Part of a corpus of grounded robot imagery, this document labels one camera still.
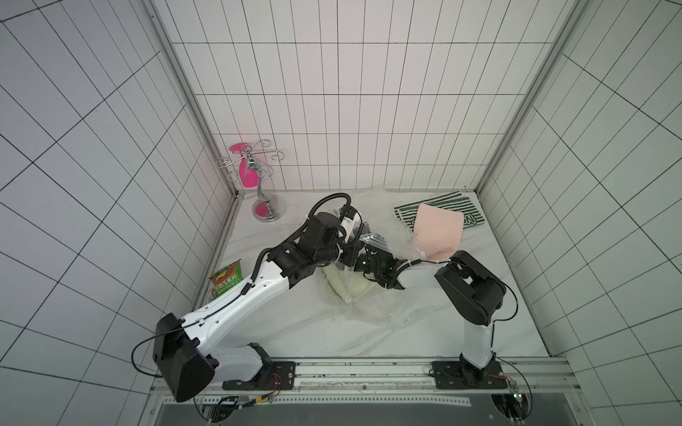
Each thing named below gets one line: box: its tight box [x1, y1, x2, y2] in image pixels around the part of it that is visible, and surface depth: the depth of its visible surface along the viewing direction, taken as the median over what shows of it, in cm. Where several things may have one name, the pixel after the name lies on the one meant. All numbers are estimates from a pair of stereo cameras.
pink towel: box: [413, 203, 465, 261], surface depth 107 cm
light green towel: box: [320, 261, 376, 303], surface depth 87 cm
